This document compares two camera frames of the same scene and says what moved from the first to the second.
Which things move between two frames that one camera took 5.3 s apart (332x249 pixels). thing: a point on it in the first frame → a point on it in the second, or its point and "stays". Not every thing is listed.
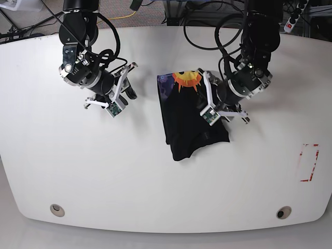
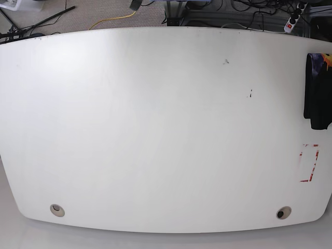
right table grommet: (284, 212) stays
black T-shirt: (182, 95) → (318, 94)
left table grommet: (57, 210) stays
